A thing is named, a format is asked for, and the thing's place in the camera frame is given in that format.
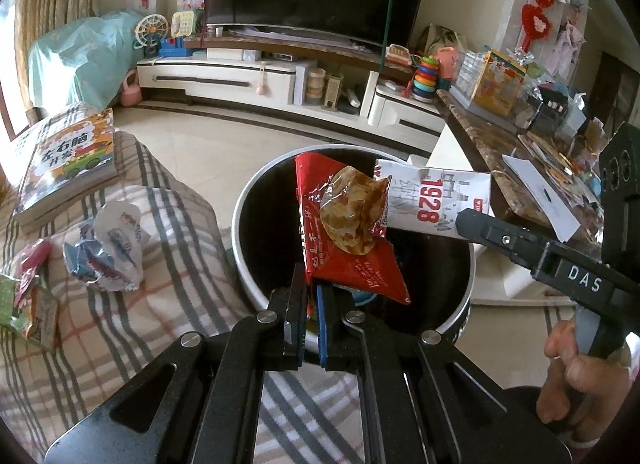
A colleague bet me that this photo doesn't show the white plastic bag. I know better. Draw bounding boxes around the white plastic bag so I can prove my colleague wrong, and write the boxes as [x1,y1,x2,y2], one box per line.
[94,200,151,293]

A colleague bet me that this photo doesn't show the toy cash register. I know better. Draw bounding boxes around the toy cash register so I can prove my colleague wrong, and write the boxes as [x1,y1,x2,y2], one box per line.
[386,44,412,69]

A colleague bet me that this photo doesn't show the blue toy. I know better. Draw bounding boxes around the blue toy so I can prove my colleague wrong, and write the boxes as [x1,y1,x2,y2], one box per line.
[159,38,193,58]

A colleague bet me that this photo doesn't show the white waste bin black liner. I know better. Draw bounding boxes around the white waste bin black liner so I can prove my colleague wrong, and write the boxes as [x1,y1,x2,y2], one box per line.
[232,144,476,350]

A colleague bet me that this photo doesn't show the white paper sheet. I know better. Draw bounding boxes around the white paper sheet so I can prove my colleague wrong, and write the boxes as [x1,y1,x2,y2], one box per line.
[501,155,586,243]

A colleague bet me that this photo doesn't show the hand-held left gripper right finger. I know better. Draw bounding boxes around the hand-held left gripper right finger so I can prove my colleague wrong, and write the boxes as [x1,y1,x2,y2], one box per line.
[315,284,573,464]

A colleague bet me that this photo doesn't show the colourful toy box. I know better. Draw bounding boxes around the colourful toy box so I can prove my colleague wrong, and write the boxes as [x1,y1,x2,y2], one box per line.
[472,50,529,117]

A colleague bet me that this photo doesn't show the small red wrapper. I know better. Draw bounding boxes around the small red wrapper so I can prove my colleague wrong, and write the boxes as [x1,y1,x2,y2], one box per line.
[12,239,52,305]

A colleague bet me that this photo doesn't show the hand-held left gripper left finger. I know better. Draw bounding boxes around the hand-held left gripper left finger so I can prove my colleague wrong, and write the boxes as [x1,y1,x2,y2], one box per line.
[42,264,311,464]

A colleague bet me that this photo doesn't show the person's right hand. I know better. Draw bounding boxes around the person's right hand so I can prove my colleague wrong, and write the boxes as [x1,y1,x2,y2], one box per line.
[536,316,635,442]

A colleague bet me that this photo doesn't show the rainbow ring stacker toy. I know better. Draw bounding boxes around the rainbow ring stacker toy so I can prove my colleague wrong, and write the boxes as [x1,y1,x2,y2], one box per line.
[407,56,439,103]

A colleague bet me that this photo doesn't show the pink toy watering can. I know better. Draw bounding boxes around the pink toy watering can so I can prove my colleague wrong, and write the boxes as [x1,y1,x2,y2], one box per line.
[121,68,141,107]

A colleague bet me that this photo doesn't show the blue white foil wrapper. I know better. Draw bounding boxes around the blue white foil wrapper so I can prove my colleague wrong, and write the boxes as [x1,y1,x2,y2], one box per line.
[62,226,110,285]

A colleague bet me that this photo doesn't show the white milk carton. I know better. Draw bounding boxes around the white milk carton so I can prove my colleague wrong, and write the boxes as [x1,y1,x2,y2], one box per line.
[375,159,493,235]

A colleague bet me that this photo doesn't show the green wrapper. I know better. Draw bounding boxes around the green wrapper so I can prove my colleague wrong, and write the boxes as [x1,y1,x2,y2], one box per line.
[0,274,32,331]

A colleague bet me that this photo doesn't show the orange snack packet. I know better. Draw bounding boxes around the orange snack packet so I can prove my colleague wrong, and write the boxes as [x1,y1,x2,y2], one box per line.
[20,289,62,351]

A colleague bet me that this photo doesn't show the red snack packet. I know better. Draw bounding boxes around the red snack packet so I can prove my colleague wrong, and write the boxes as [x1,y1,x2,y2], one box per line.
[295,153,411,305]

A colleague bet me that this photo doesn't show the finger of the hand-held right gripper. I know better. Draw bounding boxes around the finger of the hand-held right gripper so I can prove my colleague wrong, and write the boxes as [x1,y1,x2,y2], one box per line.
[455,208,554,277]

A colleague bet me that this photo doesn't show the green yellow toy calculator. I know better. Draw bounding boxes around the green yellow toy calculator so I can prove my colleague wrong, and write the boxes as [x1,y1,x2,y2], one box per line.
[171,11,197,39]

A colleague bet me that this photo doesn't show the teal covered armchair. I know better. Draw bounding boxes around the teal covered armchair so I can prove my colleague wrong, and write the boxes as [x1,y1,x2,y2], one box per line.
[27,11,146,109]

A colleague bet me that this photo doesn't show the clear brown snack pouch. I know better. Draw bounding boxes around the clear brown snack pouch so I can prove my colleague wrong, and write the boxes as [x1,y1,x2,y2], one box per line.
[320,166,392,255]

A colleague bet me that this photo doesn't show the colourful children's book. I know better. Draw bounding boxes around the colourful children's book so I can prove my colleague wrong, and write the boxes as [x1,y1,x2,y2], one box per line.
[12,108,118,225]

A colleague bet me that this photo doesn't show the white TV cabinet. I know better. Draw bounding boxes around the white TV cabinet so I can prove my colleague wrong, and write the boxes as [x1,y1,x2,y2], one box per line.
[136,34,451,155]

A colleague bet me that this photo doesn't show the ferris wheel toy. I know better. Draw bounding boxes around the ferris wheel toy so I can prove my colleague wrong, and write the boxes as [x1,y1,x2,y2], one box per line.
[134,14,168,57]

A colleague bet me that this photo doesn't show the pink hanging garment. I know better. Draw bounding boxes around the pink hanging garment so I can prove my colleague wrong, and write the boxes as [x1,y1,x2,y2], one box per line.
[555,18,587,80]

